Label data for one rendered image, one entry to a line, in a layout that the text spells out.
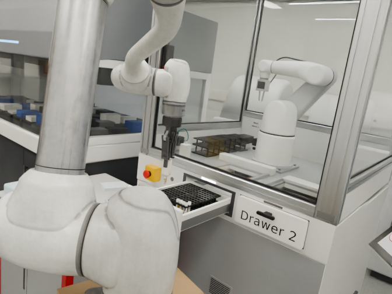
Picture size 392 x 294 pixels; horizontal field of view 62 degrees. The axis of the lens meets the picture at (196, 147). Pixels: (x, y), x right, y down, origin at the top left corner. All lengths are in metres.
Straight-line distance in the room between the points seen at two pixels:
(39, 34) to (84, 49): 1.36
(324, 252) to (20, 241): 0.95
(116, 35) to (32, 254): 1.47
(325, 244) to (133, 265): 0.77
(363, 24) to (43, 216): 1.03
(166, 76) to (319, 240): 0.79
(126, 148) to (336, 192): 1.35
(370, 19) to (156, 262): 0.93
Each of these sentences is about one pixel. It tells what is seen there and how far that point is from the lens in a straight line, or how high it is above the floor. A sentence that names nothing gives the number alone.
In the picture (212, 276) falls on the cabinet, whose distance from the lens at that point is 1.59.
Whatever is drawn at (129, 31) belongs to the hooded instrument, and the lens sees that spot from 2.05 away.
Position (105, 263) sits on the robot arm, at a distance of 0.69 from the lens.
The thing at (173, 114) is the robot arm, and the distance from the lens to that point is 1.23.
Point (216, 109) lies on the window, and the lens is 1.42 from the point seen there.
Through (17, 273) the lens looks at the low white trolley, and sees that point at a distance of 1.69.
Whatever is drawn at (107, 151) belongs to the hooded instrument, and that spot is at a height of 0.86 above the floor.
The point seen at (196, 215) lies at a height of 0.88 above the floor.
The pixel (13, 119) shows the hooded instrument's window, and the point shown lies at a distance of 2.46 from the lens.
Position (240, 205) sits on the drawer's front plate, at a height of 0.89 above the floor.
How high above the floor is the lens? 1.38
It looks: 12 degrees down
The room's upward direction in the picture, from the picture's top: 8 degrees clockwise
